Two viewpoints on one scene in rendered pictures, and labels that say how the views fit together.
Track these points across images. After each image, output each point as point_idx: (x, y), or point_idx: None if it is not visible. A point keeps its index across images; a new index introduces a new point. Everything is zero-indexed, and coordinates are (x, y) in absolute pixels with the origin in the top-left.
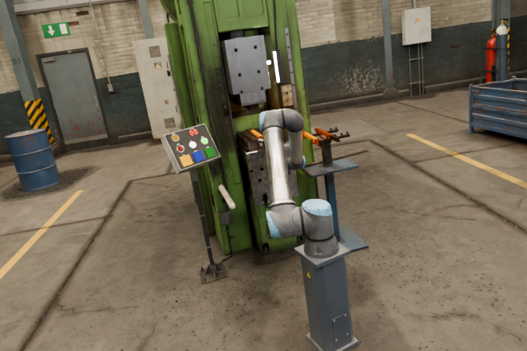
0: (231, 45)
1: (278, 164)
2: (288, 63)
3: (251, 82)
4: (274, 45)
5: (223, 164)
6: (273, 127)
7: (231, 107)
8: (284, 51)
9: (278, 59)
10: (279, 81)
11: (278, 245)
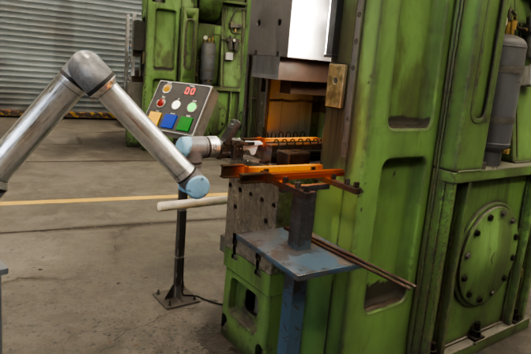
0: None
1: (17, 119)
2: (355, 22)
3: (267, 39)
4: None
5: None
6: (59, 71)
7: None
8: None
9: (333, 8)
10: (325, 51)
11: (235, 334)
